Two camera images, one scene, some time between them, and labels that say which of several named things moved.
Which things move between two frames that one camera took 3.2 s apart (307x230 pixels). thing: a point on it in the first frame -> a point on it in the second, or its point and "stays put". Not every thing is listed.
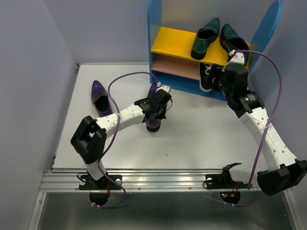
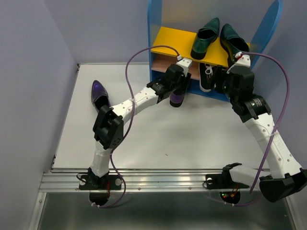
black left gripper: [162, 115] -> [185, 79]
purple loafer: [152, 125] -> [177, 97]
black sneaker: [204, 72] stays put
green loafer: [230, 40] stays put
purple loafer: [100, 98] stays put
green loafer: [207, 34] stays put
